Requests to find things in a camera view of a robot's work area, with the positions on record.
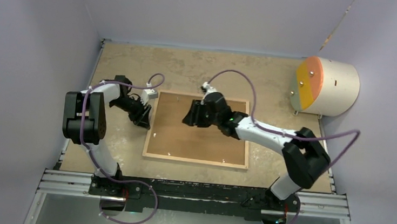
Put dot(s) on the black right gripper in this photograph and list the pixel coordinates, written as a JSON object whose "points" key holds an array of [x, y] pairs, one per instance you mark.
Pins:
{"points": [[193, 117]]}

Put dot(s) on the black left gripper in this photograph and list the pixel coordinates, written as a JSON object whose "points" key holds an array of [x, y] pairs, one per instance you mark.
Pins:
{"points": [[140, 118]]}

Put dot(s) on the brown backing board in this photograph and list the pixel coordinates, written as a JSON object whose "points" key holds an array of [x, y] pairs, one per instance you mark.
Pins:
{"points": [[196, 132]]}

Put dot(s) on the wooden picture frame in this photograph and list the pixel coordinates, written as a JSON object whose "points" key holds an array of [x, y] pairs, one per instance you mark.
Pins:
{"points": [[194, 159]]}

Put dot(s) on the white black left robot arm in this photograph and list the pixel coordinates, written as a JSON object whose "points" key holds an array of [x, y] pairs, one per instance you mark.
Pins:
{"points": [[84, 121]]}

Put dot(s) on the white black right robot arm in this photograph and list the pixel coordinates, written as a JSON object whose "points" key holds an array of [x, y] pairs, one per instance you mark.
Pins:
{"points": [[304, 157]]}

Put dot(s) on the white cylinder orange disc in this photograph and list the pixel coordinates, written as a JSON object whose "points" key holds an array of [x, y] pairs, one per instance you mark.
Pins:
{"points": [[324, 87]]}

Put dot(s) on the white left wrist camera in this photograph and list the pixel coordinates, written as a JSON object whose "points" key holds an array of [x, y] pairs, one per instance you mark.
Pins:
{"points": [[148, 94]]}

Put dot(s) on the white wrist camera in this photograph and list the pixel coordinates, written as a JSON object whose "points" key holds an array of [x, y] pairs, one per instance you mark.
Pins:
{"points": [[148, 94], [207, 88]]}

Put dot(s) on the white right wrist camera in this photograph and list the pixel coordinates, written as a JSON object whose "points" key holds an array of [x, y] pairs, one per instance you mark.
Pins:
{"points": [[207, 88]]}

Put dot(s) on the black aluminium mounting rail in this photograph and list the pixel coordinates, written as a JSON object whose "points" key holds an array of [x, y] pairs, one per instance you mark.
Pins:
{"points": [[249, 203]]}

